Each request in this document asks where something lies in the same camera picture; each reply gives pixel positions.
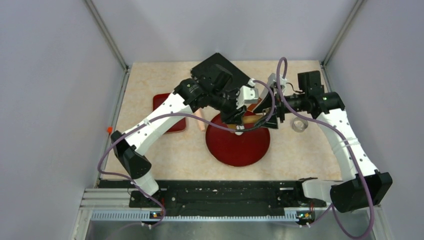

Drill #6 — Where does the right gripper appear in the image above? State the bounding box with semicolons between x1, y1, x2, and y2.
253;85;307;129

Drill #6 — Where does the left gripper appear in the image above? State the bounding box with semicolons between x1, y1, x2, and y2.
209;88;247;126

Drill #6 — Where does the white dough ball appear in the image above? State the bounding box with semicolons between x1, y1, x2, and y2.
234;125;245;136

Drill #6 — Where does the wooden double-ended roller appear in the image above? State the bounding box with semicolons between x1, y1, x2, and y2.
227;111;264;130

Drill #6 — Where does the clear glass cup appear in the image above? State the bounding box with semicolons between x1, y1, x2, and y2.
290;117;309;133

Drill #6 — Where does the round red tray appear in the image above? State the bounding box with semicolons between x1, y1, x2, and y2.
205;125;271;167

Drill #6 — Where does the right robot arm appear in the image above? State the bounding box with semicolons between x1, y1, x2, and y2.
285;70;393;213

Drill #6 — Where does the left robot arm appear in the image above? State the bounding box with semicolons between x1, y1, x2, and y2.
111;64;259;207

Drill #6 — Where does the pink plastic cylinder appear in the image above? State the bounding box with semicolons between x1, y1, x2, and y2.
193;108;207;132

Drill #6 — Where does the black case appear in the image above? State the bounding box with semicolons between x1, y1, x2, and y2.
190;52;251;93

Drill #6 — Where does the red rectangular tray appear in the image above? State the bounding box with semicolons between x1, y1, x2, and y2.
152;93;187;134

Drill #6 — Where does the metal scraper wooden handle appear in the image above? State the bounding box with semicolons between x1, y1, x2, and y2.
247;98;263;113

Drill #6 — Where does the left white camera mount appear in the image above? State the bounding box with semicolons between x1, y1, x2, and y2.
236;86;259;109

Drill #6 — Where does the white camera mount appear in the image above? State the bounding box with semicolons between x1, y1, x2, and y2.
236;86;259;109
267;73;288;93

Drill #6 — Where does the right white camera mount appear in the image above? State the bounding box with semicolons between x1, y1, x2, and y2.
267;73;288;93

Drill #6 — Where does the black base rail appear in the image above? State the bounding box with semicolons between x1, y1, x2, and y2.
98;180;330;218

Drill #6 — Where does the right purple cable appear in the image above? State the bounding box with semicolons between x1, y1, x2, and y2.
275;56;376;240

